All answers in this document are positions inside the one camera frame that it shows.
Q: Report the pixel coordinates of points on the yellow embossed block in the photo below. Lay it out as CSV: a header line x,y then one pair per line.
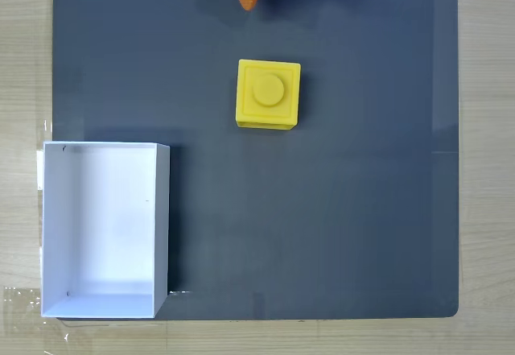
x,y
267,93

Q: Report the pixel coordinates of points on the white open cardboard box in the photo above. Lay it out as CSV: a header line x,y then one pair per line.
x,y
104,230

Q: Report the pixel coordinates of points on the dark grey mat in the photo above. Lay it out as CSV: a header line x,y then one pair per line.
x,y
322,210

